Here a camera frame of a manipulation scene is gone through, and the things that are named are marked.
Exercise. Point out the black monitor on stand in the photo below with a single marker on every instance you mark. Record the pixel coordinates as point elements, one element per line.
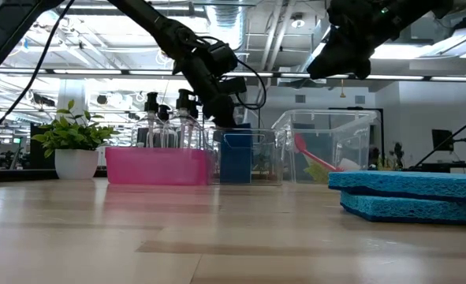
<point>443,140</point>

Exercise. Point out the green plant in white pot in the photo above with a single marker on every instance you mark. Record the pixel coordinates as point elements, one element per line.
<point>75,134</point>

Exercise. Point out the blue sponge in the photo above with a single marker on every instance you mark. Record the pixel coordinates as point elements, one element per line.
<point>238,129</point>
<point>414,211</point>
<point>235,165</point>
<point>414,183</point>

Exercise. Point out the green dish brush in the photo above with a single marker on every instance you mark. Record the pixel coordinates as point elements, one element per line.
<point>316,173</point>

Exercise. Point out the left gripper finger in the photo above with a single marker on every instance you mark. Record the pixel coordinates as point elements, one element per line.
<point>232,108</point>
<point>215,112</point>

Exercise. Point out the long ceiling light strip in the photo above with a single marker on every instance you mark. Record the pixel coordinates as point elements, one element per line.
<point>86,72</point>

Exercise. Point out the silver spiral air duct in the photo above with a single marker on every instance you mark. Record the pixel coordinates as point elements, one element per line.
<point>226,19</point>

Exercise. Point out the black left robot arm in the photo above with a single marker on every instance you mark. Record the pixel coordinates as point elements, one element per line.
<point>153,19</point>

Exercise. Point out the large clear plastic bin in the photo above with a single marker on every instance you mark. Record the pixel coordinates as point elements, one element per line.
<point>347,126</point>

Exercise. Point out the small clear plastic bin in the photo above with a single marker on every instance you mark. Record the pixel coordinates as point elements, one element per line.
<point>270,158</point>

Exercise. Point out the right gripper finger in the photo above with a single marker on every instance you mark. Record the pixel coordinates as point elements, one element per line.
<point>335,57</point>

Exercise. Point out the red plastic tray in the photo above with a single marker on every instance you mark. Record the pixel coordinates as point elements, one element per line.
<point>157,167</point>

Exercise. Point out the red dish brush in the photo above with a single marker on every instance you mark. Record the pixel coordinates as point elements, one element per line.
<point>301,144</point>

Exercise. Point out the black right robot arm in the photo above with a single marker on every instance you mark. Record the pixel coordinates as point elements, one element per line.
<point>433,6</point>

